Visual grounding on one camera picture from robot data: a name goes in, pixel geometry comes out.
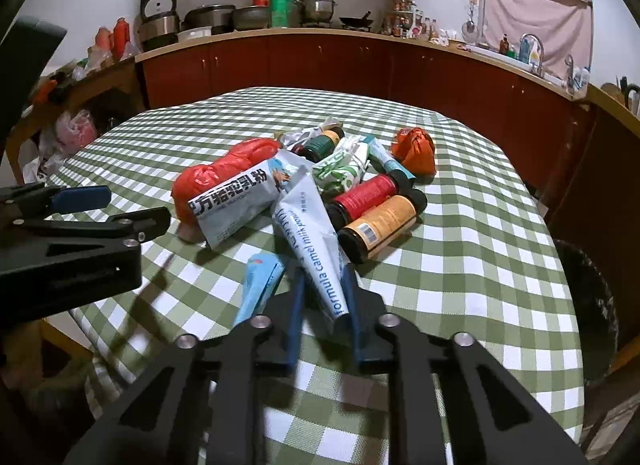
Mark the orange label bottle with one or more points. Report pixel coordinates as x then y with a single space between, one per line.
380 225

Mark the teal tube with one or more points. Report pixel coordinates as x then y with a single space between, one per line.
382 155

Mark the small blue packet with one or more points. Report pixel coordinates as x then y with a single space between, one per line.
257 280

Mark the steel faucet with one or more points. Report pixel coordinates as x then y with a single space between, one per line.
535 47

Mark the red plastic bag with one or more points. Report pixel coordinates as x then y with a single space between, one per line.
215 175

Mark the pink plastic bag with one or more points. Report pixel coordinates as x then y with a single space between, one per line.
77 132

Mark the pink curtain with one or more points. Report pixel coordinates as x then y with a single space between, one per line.
540 25

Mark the steel basin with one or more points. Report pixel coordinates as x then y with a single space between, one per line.
252 19

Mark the green thermos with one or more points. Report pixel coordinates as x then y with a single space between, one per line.
280 10

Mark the white pot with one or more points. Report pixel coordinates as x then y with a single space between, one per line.
195 35

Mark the group of spice bottles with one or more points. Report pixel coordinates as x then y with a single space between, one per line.
405 25

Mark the red label bottle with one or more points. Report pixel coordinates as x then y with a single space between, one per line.
365 197

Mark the steel steamer pot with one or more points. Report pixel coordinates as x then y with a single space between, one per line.
316 7

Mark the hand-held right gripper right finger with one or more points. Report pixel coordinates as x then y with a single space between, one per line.
356 335

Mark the red lower kitchen cabinets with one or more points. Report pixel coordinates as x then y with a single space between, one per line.
300 65

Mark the white crumpled wrapper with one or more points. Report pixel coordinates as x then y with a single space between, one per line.
300 135

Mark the black lined trash bin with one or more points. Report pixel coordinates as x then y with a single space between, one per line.
590 305

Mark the green checked tablecloth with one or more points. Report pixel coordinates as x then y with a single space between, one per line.
475 270

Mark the black wok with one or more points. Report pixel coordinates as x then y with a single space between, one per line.
356 21

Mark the orange thermos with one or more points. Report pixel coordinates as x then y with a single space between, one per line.
121 40

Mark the white blue milk powder packet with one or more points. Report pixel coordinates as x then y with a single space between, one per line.
310 240

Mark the brown bottle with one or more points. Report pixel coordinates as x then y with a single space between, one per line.
504 45

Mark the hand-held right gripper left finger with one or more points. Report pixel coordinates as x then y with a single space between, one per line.
295 325

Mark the hanging strainer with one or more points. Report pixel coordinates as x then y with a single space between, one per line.
469 30

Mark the wooden counter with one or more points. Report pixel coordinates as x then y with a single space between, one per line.
610 170

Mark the green white packet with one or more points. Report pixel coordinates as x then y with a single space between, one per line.
340 170

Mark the white black print packet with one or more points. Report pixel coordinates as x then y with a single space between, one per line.
235 205

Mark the orange crumpled bag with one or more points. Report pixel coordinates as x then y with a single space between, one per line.
415 150

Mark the pink thermos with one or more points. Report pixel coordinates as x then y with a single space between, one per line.
103 45

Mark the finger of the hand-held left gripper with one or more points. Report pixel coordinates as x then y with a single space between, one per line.
80 198
145 222

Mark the dark lidded pot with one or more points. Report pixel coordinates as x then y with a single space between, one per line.
207 17

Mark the dark green label bottle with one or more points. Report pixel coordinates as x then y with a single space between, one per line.
320 145

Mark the rice cooker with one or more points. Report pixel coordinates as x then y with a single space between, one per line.
160 25

